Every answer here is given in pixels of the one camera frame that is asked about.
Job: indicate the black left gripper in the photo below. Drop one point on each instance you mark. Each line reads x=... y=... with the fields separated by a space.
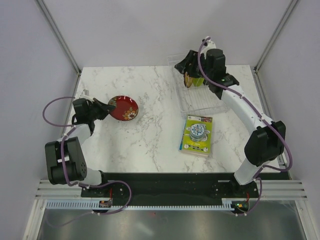
x=105 y=108

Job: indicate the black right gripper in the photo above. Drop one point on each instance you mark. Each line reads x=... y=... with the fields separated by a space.
x=192 y=58

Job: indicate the red floral plate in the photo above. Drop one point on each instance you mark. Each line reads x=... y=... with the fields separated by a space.
x=126 y=108

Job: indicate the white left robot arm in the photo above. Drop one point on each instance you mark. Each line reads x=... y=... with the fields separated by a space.
x=65 y=161

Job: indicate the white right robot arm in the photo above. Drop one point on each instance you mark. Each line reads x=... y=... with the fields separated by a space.
x=267 y=137

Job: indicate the yellow brown patterned plate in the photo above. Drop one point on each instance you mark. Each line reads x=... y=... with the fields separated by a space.
x=188 y=81

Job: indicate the lime green plate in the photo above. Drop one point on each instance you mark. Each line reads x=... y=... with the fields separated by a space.
x=198 y=82

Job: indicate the green cover book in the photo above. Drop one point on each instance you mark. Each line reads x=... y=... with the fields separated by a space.
x=196 y=136

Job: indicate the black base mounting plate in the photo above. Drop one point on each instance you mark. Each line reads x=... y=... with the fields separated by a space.
x=171 y=188

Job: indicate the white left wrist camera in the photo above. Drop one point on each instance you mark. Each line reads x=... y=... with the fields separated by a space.
x=85 y=95

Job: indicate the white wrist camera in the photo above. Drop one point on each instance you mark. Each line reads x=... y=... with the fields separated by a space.
x=85 y=95
x=208 y=45

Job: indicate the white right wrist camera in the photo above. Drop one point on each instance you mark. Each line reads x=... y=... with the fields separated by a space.
x=208 y=45

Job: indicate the white wire dish rack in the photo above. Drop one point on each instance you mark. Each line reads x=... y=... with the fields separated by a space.
x=199 y=101

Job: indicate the white slotted cable duct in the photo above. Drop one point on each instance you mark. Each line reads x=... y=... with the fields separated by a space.
x=101 y=205

